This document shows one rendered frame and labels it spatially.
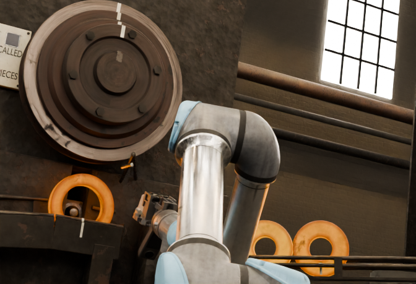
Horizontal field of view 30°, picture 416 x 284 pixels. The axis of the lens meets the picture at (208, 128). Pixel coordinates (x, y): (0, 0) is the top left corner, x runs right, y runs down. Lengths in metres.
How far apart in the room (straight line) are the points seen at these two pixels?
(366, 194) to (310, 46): 2.04
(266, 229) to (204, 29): 0.74
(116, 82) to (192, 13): 0.52
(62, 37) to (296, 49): 7.91
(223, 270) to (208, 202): 0.17
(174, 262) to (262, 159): 0.41
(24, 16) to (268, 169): 1.02
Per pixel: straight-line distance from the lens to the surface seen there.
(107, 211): 2.21
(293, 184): 9.61
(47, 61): 2.18
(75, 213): 2.27
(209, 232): 1.40
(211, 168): 1.51
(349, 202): 10.05
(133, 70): 2.17
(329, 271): 2.16
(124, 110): 2.14
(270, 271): 1.33
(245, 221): 1.73
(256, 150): 1.62
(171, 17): 2.53
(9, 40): 2.33
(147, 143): 2.24
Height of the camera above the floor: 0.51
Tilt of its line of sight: 13 degrees up
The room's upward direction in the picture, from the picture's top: 8 degrees clockwise
